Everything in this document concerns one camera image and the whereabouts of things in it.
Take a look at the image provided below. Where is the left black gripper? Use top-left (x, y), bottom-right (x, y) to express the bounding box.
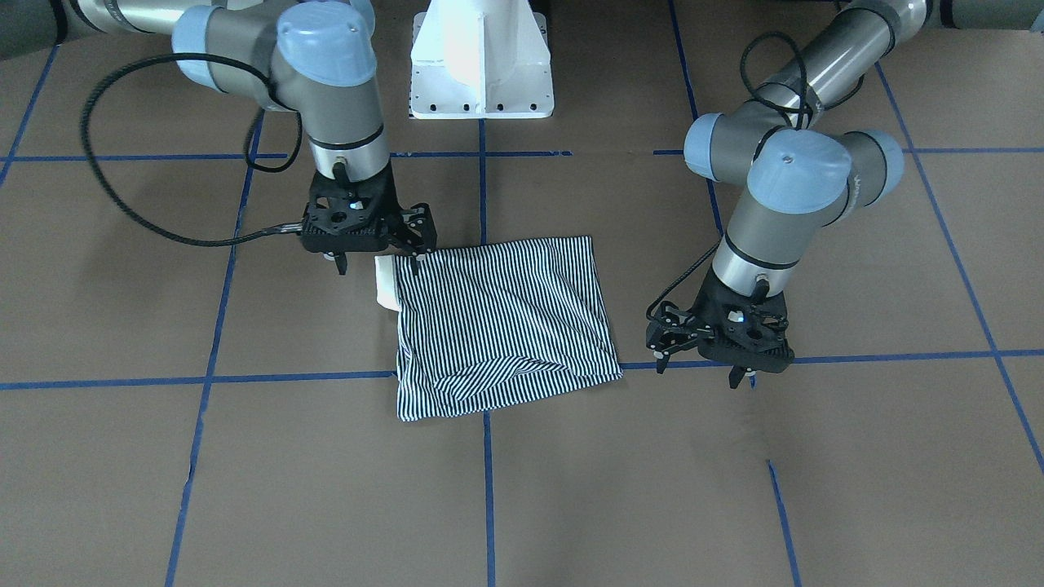
top-left (646, 271), bottom-right (794, 390)

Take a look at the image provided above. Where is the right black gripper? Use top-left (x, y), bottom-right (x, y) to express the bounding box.
top-left (299, 163), bottom-right (437, 277)

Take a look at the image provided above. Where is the blue white striped polo shirt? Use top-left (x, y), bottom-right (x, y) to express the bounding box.
top-left (375, 236), bottom-right (622, 422)

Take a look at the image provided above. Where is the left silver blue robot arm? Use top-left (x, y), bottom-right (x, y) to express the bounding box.
top-left (645, 1), bottom-right (1042, 389)

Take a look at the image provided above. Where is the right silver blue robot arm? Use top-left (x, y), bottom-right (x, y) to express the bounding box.
top-left (2, 1), bottom-right (437, 274)

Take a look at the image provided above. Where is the white central mounting column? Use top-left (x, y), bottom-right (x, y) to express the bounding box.
top-left (408, 1), bottom-right (555, 120)

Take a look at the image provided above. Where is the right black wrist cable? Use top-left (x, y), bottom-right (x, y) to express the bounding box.
top-left (79, 54), bottom-right (315, 246)

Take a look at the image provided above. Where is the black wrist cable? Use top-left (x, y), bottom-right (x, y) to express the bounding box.
top-left (79, 54), bottom-right (315, 246)
top-left (646, 31), bottom-right (865, 323)

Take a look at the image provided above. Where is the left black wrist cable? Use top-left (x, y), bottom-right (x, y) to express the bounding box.
top-left (646, 31), bottom-right (865, 323)

